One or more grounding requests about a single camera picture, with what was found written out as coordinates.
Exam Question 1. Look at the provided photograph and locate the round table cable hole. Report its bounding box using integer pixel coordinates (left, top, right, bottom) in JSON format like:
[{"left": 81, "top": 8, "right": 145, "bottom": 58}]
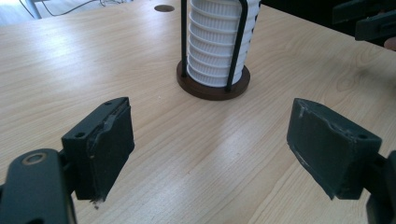
[{"left": 153, "top": 4, "right": 176, "bottom": 13}]

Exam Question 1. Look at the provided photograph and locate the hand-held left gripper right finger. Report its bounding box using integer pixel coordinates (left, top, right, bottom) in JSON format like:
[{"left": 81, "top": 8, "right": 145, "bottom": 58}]
[{"left": 286, "top": 97, "right": 383, "bottom": 201}]

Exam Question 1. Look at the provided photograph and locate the black wire lid holder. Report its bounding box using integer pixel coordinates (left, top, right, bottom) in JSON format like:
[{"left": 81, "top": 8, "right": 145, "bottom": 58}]
[{"left": 176, "top": 0, "right": 262, "bottom": 101}]

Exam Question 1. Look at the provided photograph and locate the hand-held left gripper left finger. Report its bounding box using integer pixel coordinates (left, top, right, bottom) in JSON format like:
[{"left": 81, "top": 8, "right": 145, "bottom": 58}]
[{"left": 61, "top": 96, "right": 135, "bottom": 202}]

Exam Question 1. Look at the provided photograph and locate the white metal stand leg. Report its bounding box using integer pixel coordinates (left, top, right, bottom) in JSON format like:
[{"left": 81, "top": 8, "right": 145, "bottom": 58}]
[{"left": 24, "top": 0, "right": 43, "bottom": 21}]

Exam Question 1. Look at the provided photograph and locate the black cable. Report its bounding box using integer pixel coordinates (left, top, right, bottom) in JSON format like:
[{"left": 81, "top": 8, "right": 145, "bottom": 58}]
[{"left": 43, "top": 0, "right": 132, "bottom": 17}]

